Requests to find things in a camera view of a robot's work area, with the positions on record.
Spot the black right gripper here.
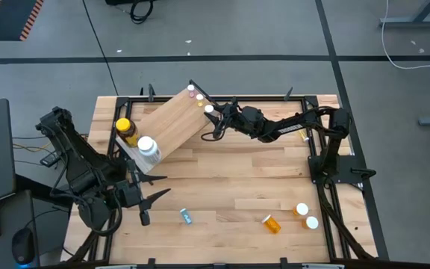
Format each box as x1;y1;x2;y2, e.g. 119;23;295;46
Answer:
203;96;266;138

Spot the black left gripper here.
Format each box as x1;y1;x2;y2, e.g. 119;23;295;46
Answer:
116;158;172;227

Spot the large white ribbed bottle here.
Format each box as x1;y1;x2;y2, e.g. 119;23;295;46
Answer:
137;135;163;165

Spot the small teal vial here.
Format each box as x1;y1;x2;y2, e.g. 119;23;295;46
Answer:
179;208;193;225

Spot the brown bottle yellow lid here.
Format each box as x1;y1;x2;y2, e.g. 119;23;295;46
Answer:
115;117;140;148

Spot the orange pill bottle white cap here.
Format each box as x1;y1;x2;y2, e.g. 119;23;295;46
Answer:
261;214;281;235
301;215;320;230
292;202;310;217

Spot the black remote control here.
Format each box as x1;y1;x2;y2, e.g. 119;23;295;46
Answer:
39;151;61;168

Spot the black computer mouse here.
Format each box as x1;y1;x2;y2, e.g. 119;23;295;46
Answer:
11;227;36;268

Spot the grey metal table base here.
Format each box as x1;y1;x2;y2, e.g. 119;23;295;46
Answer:
378;0;430;30

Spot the black mat orange striped edge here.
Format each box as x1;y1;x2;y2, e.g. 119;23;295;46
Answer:
0;0;46;42

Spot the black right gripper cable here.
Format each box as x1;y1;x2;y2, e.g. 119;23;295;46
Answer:
201;119;223;142

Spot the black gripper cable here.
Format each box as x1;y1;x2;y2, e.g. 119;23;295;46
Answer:
201;119;223;142
78;197;122;237

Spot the wooden shelf black metal frame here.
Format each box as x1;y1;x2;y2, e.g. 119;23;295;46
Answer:
114;79;224;187

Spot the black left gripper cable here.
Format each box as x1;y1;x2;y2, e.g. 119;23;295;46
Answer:
78;197;122;237

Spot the coiled black cable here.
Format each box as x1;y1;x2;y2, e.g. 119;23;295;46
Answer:
129;0;155;24

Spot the thin black floor cable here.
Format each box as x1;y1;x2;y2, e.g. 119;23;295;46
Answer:
81;0;119;96

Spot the white floor cable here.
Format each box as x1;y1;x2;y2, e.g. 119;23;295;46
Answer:
381;0;430;70

